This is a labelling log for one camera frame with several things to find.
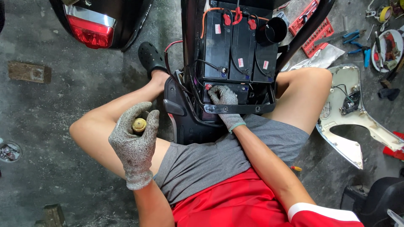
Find white crumpled cloth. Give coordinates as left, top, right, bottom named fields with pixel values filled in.
left=288, top=44, right=346, bottom=72

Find flat lying black battery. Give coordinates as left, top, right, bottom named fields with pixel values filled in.
left=202, top=82, right=250, bottom=105

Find person's leg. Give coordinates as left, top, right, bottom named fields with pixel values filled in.
left=69, top=69, right=173, bottom=180
left=262, top=66, right=334, bottom=136

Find black scooter seat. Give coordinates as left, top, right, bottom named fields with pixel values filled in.
left=340, top=176, right=404, bottom=227

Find small wooden block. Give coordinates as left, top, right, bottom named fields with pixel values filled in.
left=34, top=203, right=67, bottom=227

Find orange cable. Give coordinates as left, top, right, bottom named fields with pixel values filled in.
left=200, top=7, right=269, bottom=39

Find yellow handled screwdriver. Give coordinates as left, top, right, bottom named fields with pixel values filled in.
left=132, top=118, right=148, bottom=133

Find red shirt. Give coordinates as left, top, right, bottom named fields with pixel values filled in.
left=171, top=167, right=365, bottom=227

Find blue handled pliers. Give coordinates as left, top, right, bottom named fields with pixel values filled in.
left=342, top=29, right=367, bottom=45
left=347, top=41, right=372, bottom=69

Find black round cup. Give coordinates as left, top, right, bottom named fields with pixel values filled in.
left=256, top=17, right=288, bottom=44

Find black scooter frame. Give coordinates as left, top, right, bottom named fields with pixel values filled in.
left=162, top=0, right=336, bottom=146

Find person's left hand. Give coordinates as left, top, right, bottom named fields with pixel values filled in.
left=108, top=102, right=160, bottom=191

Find red wire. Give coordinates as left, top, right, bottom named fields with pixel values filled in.
left=163, top=40, right=194, bottom=96

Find grey shorts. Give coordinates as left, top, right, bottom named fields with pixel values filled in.
left=154, top=113, right=310, bottom=206

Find person's right hand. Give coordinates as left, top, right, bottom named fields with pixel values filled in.
left=207, top=85, right=246, bottom=132

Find yellow tape roll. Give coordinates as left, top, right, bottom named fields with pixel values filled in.
left=378, top=6, right=393, bottom=23

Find flat wooden block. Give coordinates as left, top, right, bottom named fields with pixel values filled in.
left=8, top=61, right=52, bottom=84

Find round metal dish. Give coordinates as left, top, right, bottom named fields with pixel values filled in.
left=0, top=141, right=23, bottom=163

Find white plate with parts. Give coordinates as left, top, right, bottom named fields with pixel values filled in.
left=371, top=29, right=404, bottom=73

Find red plastic part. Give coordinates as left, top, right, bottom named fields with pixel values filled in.
left=383, top=131, right=404, bottom=161

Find person's left leg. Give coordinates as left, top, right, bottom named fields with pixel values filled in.
left=69, top=69, right=173, bottom=180

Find black clog shoe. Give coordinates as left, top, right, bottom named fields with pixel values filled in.
left=138, top=41, right=168, bottom=79

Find cream scooter body panel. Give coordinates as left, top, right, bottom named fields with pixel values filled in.
left=316, top=64, right=404, bottom=170

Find red cable connector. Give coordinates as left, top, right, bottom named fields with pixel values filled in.
left=232, top=6, right=243, bottom=25

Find black scooter tail with red light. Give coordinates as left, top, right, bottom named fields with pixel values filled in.
left=49, top=0, right=154, bottom=53

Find black cloth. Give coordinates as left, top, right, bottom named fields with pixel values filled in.
left=377, top=87, right=401, bottom=102

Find person's right leg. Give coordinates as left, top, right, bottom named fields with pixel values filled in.
left=262, top=66, right=334, bottom=136

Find red socket set case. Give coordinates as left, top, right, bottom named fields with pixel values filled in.
left=288, top=0, right=335, bottom=58

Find tall black battery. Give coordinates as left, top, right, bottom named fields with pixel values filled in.
left=229, top=16, right=256, bottom=81
left=201, top=11, right=233, bottom=80
left=252, top=40, right=278, bottom=83

